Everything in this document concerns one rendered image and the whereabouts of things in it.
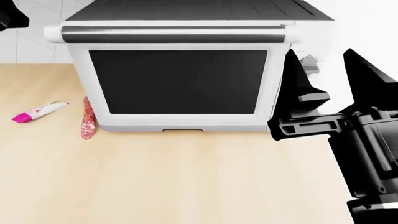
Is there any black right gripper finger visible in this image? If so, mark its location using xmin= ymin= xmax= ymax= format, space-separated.
xmin=269 ymin=48 xmax=331 ymax=121
xmin=342 ymin=47 xmax=398 ymax=113

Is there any grey oven control knob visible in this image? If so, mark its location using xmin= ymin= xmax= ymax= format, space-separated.
xmin=298 ymin=55 xmax=321 ymax=76

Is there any pink and white tube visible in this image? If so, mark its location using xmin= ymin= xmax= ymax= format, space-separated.
xmin=11 ymin=100 xmax=71 ymax=124

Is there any white oven door, dark glass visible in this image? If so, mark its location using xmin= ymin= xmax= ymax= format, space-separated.
xmin=66 ymin=42 xmax=287 ymax=129

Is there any white toaster oven body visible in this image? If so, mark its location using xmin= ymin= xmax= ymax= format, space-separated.
xmin=59 ymin=0 xmax=335 ymax=133

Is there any red salami sausage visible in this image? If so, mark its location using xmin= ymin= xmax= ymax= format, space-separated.
xmin=80 ymin=96 xmax=98 ymax=141

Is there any dark crumb tray slot handle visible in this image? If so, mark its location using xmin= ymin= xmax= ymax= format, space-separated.
xmin=162 ymin=128 xmax=205 ymax=133

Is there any silver and white door handle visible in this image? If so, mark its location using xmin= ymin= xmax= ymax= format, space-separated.
xmin=43 ymin=24 xmax=301 ymax=44

